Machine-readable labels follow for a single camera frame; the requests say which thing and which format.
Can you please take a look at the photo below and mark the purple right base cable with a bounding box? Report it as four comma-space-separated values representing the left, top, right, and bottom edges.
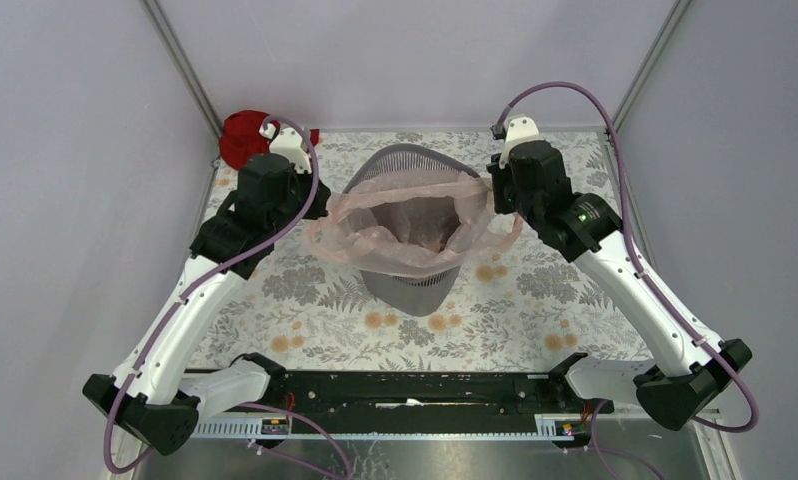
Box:
561, 397, 669, 480

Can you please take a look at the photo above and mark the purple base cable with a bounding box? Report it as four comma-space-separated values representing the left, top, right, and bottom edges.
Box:
239, 402, 355, 480
561, 397, 669, 480

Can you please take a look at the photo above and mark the aluminium frame post right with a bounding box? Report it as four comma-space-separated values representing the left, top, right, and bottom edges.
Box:
613, 0, 695, 132

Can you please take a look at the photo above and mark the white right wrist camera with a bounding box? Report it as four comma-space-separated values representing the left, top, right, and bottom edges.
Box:
490, 115, 541, 169

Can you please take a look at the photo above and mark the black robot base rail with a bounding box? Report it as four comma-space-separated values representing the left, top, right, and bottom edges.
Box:
259, 370, 614, 423

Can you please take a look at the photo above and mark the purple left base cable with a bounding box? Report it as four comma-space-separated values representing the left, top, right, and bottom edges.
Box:
239, 402, 355, 480

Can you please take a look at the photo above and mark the pink plastic trash bag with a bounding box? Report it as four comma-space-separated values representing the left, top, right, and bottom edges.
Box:
303, 169, 523, 278

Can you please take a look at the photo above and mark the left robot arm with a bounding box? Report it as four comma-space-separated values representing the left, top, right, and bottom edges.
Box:
82, 153, 330, 458

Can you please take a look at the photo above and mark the aluminium frame post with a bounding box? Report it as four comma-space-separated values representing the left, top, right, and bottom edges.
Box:
613, 0, 695, 132
139, 0, 223, 138

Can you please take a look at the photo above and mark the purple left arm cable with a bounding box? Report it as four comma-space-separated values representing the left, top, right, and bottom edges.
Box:
102, 116, 321, 475

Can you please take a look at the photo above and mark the white slotted cable duct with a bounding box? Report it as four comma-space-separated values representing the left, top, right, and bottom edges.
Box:
192, 411, 588, 442

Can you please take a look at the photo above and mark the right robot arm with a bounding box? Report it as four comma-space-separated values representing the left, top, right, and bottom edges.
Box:
486, 140, 752, 431

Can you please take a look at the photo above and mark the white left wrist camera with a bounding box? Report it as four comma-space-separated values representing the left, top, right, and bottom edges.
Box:
259, 122, 312, 174

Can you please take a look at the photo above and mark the red crumpled cloth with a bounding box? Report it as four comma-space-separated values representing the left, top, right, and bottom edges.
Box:
218, 110, 320, 174

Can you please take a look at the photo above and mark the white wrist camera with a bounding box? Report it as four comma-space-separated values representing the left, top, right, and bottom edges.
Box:
259, 122, 312, 174
490, 115, 541, 169

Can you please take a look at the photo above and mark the aluminium frame post left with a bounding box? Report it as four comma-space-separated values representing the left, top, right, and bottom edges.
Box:
139, 0, 223, 138

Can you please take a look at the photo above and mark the grey slotted trash bin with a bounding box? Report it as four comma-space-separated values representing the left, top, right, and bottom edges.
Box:
343, 143, 479, 317

